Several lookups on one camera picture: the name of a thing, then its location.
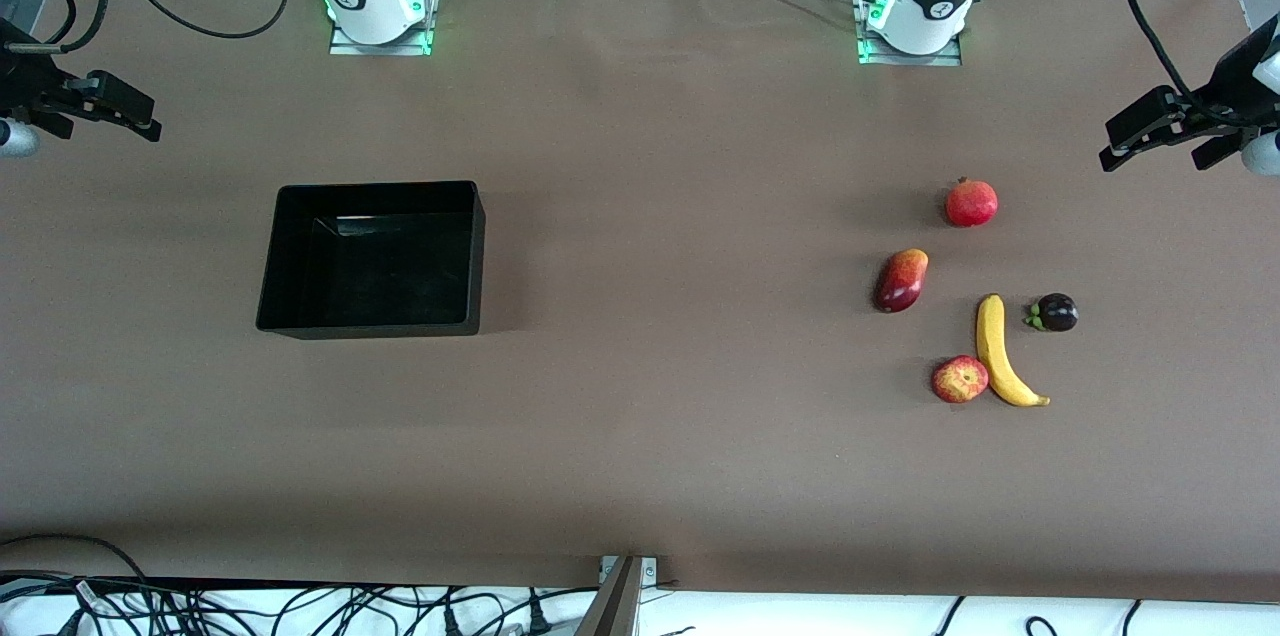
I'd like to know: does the yellow banana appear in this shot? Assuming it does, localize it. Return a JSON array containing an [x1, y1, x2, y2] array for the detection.
[[976, 293, 1052, 408]]

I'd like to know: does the black rectangular plastic box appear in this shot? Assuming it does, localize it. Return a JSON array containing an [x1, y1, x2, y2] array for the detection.
[[256, 181, 487, 340]]

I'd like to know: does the red yellow apple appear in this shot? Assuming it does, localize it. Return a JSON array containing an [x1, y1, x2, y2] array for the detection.
[[932, 355, 991, 404]]

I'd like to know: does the red pomegranate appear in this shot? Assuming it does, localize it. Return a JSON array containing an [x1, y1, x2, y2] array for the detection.
[[945, 177, 999, 228]]

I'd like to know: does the dark purple mangosteen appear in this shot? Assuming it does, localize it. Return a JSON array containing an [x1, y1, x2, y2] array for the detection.
[[1024, 293, 1079, 333]]

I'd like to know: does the red mango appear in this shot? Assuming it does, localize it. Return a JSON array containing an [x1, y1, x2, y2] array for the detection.
[[873, 248, 930, 314]]

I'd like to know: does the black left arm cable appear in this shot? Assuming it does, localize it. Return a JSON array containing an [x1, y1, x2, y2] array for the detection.
[[1122, 0, 1216, 122]]

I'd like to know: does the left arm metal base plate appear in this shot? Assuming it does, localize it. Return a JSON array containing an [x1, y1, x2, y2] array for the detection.
[[857, 0, 964, 67]]

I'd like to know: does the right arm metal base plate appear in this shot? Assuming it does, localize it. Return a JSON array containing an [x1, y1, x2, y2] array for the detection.
[[330, 0, 434, 57]]

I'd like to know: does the black looped floor cable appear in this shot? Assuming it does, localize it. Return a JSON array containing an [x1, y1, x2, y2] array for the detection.
[[0, 534, 151, 592]]

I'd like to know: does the silver metal bracket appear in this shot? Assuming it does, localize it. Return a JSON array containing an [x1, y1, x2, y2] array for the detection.
[[598, 556, 659, 585]]

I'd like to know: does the grey metal post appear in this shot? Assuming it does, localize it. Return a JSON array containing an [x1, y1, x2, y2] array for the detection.
[[575, 556, 646, 636]]

